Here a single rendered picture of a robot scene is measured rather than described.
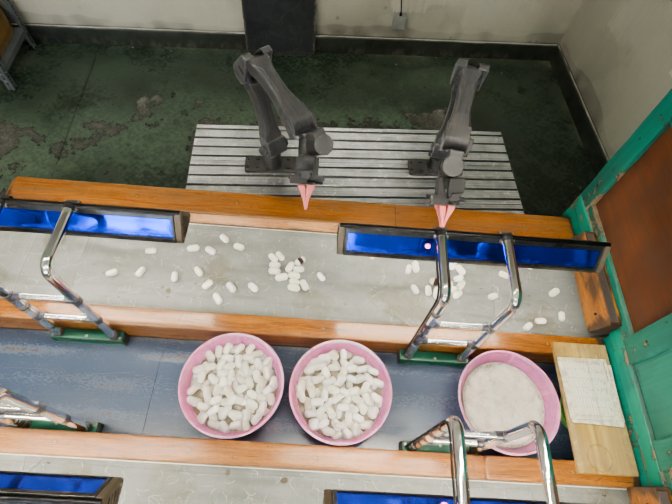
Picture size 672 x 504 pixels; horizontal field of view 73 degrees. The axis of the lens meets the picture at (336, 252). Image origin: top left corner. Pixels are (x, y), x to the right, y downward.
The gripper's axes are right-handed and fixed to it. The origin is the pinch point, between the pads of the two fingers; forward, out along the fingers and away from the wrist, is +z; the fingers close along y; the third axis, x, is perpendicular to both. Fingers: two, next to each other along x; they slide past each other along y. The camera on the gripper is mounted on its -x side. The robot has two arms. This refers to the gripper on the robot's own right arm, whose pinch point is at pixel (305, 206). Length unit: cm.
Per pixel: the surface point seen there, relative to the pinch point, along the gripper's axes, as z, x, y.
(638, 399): 41, -30, 86
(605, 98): -62, 130, 161
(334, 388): 46, -22, 11
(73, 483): 44, -65, -34
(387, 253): 7.6, -31.9, 20.6
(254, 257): 16.4, 1.9, -14.9
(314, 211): 2.1, 10.7, 2.4
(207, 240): 12.4, 5.0, -30.0
